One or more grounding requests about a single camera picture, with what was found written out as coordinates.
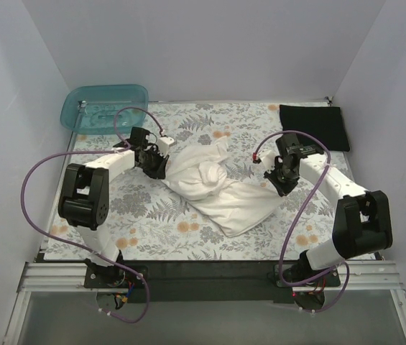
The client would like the white t shirt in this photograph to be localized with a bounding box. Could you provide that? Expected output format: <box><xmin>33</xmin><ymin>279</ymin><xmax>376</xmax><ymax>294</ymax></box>
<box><xmin>163</xmin><ymin>137</ymin><xmax>280</xmax><ymax>238</ymax></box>

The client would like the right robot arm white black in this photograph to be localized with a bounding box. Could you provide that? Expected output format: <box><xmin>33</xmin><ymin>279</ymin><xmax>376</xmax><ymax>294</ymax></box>
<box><xmin>252</xmin><ymin>130</ymin><xmax>393</xmax><ymax>287</ymax></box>

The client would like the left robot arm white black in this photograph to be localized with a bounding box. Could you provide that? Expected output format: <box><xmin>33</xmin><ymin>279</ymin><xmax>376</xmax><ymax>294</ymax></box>
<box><xmin>57</xmin><ymin>127</ymin><xmax>175</xmax><ymax>288</ymax></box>

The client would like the floral table mat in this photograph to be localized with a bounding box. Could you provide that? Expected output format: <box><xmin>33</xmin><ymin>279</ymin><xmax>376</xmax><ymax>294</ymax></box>
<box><xmin>42</xmin><ymin>102</ymin><xmax>378</xmax><ymax>262</ymax></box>

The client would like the folded black t shirt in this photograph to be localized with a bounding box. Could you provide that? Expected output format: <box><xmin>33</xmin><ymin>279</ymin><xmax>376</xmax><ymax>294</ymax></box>
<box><xmin>279</xmin><ymin>105</ymin><xmax>351</xmax><ymax>152</ymax></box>

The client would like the teal plastic basket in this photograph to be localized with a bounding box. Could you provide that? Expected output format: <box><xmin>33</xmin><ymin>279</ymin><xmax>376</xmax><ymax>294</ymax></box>
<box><xmin>60</xmin><ymin>84</ymin><xmax>149</xmax><ymax>135</ymax></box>

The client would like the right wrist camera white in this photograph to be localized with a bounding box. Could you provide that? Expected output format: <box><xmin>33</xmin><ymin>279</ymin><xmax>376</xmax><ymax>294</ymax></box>
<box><xmin>253</xmin><ymin>149</ymin><xmax>277</xmax><ymax>172</ymax></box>

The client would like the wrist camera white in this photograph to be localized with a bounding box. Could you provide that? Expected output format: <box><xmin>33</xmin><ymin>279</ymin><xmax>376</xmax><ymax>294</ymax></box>
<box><xmin>155</xmin><ymin>136</ymin><xmax>175</xmax><ymax>157</ymax></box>
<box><xmin>253</xmin><ymin>149</ymin><xmax>277</xmax><ymax>172</ymax></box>

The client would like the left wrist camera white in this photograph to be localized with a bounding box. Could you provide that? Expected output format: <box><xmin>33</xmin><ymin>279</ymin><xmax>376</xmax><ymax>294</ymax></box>
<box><xmin>155</xmin><ymin>136</ymin><xmax>175</xmax><ymax>157</ymax></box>

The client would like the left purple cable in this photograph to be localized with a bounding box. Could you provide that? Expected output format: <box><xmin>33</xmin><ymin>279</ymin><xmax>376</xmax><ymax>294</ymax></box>
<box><xmin>21</xmin><ymin>108</ymin><xmax>166</xmax><ymax>324</ymax></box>

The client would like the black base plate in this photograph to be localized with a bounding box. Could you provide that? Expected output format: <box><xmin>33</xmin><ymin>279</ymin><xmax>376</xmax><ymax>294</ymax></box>
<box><xmin>83</xmin><ymin>259</ymin><xmax>342</xmax><ymax>305</ymax></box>

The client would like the aluminium frame rail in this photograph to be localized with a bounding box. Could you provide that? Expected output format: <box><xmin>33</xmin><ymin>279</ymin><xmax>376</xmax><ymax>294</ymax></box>
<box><xmin>4</xmin><ymin>260</ymin><xmax>406</xmax><ymax>344</ymax></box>

